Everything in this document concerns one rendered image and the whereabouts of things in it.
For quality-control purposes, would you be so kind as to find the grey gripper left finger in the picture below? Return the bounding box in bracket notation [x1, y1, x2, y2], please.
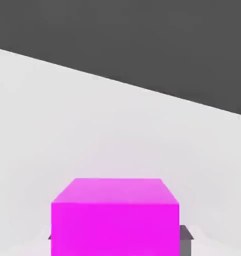
[22, 225, 53, 256]

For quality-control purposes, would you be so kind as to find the small magenta cube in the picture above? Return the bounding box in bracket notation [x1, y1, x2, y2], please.
[50, 177, 181, 256]

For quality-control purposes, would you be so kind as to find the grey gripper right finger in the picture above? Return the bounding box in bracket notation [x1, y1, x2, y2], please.
[179, 224, 219, 256]

